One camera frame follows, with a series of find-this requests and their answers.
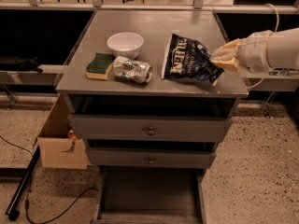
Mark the middle grey drawer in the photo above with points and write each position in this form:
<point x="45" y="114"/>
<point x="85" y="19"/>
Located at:
<point x="150" y="158"/>

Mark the bottom open grey drawer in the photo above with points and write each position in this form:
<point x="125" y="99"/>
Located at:
<point x="143" y="195"/>

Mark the cardboard box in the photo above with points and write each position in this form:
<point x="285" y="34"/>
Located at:
<point x="59" y="146"/>

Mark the crushed silver can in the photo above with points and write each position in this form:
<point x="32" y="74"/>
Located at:
<point x="132" y="70"/>

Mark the top grey drawer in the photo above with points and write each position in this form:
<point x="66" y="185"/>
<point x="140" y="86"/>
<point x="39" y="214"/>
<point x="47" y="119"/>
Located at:
<point x="154" y="128"/>

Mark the metal frame rail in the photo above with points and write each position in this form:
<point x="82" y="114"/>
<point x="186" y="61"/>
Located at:
<point x="149" y="6"/>

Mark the black object on rail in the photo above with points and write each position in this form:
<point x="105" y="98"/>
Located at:
<point x="9" y="63"/>

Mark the grey drawer cabinet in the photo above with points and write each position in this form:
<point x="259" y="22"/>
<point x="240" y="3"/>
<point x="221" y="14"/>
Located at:
<point x="166" y="98"/>

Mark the black bar on floor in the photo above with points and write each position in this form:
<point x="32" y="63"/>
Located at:
<point x="24" y="175"/>

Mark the blue Kettle chip bag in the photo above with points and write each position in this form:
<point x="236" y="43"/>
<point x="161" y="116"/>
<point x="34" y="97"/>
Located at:
<point x="189" y="58"/>

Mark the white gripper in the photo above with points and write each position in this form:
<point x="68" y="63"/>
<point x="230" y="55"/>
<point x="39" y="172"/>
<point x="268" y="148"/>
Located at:
<point x="253" y="52"/>

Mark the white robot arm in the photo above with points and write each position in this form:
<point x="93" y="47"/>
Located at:
<point x="282" y="50"/>

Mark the green yellow sponge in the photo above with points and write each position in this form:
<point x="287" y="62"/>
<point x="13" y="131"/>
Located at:
<point x="100" y="66"/>

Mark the white bowl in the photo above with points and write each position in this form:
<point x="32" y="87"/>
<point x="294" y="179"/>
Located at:
<point x="126" y="44"/>

